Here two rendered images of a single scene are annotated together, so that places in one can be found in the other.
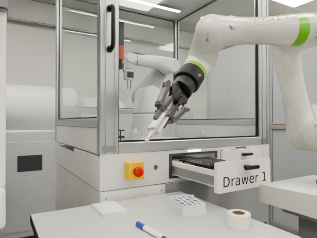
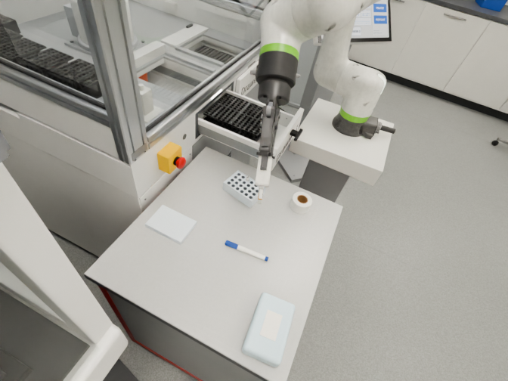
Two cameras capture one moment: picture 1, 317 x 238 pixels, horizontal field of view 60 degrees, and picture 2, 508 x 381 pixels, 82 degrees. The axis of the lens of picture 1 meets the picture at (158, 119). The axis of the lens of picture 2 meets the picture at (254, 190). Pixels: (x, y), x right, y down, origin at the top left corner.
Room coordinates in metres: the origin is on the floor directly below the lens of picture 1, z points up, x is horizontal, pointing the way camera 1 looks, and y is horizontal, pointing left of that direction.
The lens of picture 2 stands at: (0.47, 0.35, 1.54)
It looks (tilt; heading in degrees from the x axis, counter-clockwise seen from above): 48 degrees down; 316
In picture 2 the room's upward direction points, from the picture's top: 13 degrees clockwise
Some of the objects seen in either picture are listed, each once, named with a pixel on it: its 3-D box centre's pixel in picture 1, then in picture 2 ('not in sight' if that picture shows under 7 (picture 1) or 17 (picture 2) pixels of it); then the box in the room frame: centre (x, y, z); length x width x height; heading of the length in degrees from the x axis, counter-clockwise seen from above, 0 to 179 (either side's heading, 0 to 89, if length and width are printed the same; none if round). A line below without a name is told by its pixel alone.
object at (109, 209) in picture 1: (108, 208); (171, 224); (0.97, 0.18, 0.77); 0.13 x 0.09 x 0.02; 31
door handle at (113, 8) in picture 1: (112, 27); not in sight; (1.08, 0.18, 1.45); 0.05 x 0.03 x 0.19; 31
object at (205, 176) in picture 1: (207, 168); (236, 119); (1.24, -0.22, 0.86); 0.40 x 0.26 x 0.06; 31
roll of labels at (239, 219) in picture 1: (238, 219); (301, 202); (0.83, -0.24, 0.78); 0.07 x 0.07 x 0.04
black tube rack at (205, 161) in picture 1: (209, 167); (239, 119); (1.23, -0.23, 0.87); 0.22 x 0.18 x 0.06; 31
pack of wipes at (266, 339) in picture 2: not in sight; (269, 327); (0.56, 0.10, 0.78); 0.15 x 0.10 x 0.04; 126
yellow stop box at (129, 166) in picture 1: (134, 170); (171, 158); (1.13, 0.10, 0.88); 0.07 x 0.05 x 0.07; 121
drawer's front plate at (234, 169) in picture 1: (244, 174); (286, 137); (1.06, -0.33, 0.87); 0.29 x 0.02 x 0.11; 121
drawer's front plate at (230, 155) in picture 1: (242, 159); (251, 78); (1.48, -0.45, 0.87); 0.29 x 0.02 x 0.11; 121
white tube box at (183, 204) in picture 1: (186, 204); (243, 188); (0.98, -0.10, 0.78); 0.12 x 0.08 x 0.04; 20
